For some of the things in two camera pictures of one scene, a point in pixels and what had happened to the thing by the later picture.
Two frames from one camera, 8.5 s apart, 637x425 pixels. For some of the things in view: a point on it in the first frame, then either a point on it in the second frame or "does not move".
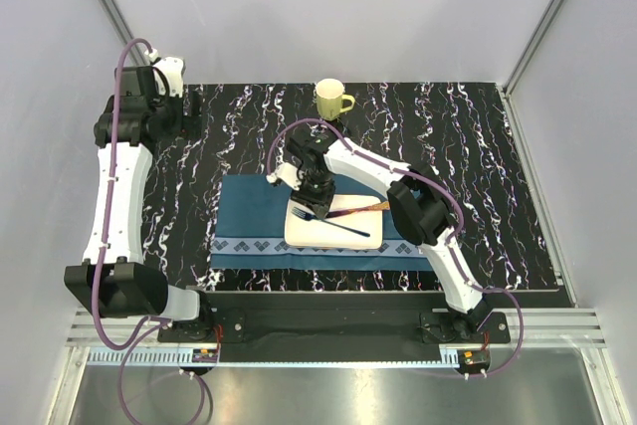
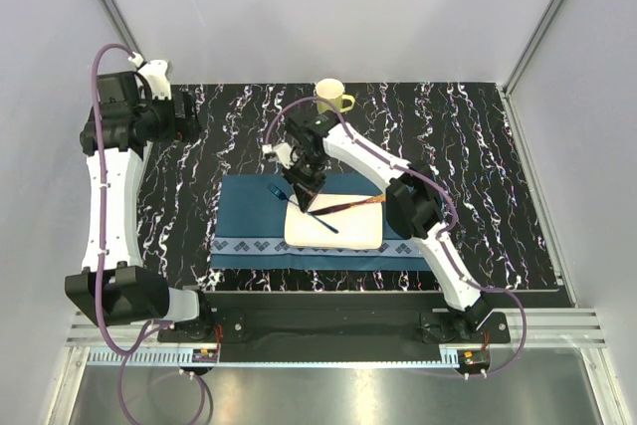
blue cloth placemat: x=250 y=231 does not move
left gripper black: x=188 y=124 does not move
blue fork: x=312 y=217 to x=282 y=195
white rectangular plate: x=305 y=234 does not move
